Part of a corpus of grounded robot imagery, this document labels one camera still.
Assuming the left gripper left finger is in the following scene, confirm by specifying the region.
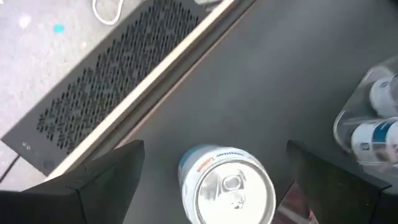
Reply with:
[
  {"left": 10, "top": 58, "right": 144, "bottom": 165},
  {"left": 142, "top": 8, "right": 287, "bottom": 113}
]
[{"left": 0, "top": 139, "right": 146, "bottom": 224}]

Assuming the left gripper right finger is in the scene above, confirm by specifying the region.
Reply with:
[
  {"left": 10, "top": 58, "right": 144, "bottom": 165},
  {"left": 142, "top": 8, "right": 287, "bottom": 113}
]
[{"left": 285, "top": 139, "right": 398, "bottom": 224}]

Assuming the white and blue soda can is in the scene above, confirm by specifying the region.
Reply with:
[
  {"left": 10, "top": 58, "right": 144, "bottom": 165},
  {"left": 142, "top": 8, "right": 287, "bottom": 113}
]
[
  {"left": 350, "top": 76, "right": 398, "bottom": 164},
  {"left": 177, "top": 144, "right": 277, "bottom": 224}
]

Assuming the clear plastic bin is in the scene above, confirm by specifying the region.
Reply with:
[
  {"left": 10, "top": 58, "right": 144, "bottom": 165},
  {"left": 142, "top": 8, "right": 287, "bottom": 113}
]
[{"left": 332, "top": 55, "right": 398, "bottom": 175}]

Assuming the black perforated metal box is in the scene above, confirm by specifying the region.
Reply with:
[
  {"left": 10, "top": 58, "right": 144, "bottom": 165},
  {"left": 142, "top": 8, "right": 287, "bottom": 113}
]
[{"left": 1, "top": 0, "right": 218, "bottom": 177}]

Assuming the white cable loop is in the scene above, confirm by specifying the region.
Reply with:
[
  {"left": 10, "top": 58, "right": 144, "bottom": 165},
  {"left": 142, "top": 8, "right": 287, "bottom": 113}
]
[{"left": 92, "top": 0, "right": 124, "bottom": 26}]

